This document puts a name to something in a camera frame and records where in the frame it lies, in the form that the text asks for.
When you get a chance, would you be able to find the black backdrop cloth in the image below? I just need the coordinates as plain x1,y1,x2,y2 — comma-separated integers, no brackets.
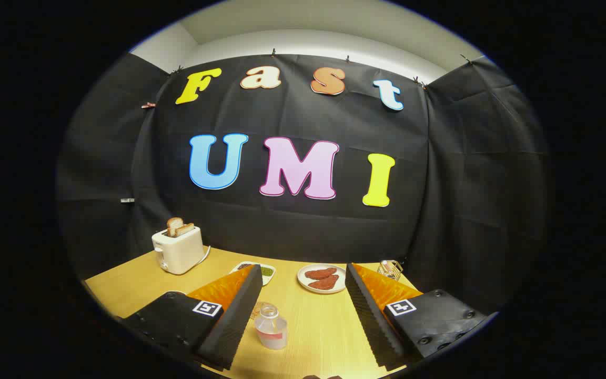
56,52,550,316

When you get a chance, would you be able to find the cream toaster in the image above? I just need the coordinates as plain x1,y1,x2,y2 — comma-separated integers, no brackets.
151,226,204,275

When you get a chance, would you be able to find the wooden table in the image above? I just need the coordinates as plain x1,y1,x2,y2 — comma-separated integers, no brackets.
85,246,425,379

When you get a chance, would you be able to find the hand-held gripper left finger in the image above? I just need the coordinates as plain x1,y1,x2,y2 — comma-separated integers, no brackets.
122,264,264,371

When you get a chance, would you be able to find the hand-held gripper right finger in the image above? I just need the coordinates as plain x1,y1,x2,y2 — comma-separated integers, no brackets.
345,263,494,371

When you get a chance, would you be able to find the white round plate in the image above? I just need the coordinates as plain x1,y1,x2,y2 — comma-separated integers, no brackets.
297,264,347,294

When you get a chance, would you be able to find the white rectangular condiment tray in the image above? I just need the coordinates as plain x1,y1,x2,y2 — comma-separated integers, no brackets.
231,262,276,286

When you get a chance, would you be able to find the clear juice bottle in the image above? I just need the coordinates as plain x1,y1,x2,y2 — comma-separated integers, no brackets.
254,304,288,351

